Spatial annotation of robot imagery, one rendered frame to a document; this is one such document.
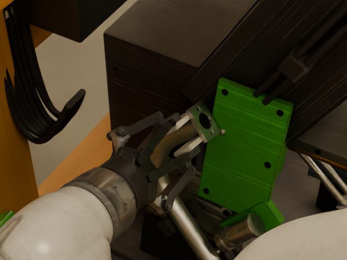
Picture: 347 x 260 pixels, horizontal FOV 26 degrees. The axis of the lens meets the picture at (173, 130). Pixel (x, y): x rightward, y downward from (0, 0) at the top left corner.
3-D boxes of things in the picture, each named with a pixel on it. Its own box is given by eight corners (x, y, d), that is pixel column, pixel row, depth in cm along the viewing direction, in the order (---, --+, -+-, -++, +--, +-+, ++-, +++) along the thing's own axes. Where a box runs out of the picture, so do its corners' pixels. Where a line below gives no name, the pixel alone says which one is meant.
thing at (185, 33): (265, 114, 158) (282, -26, 134) (195, 211, 139) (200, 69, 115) (189, 85, 164) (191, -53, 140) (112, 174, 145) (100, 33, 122)
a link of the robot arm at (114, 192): (87, 174, 86) (115, 152, 91) (39, 197, 92) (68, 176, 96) (128, 240, 87) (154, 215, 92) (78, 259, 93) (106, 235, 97)
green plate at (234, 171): (282, 199, 121) (312, 85, 111) (262, 225, 115) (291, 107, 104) (219, 172, 125) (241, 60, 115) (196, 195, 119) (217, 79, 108)
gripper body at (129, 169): (147, 216, 92) (183, 182, 99) (111, 158, 91) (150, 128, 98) (107, 232, 97) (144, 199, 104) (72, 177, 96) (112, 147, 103)
